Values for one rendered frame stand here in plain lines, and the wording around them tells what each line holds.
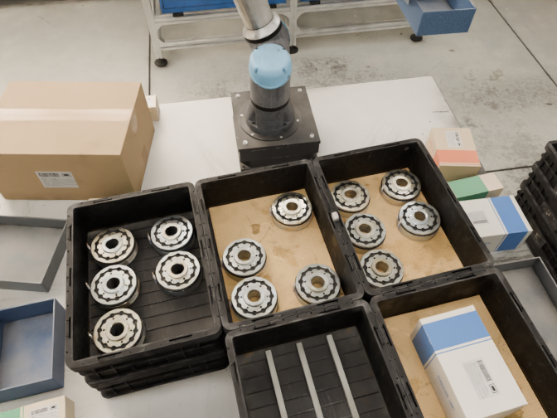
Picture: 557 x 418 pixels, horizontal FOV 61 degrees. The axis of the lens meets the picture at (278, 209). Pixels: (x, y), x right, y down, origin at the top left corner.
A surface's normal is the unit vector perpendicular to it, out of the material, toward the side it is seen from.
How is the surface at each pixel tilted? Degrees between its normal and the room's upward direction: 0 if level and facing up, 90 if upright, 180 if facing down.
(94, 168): 90
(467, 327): 0
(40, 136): 0
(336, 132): 0
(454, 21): 90
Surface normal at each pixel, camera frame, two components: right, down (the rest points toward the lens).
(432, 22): 0.16, 0.80
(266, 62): 0.03, -0.45
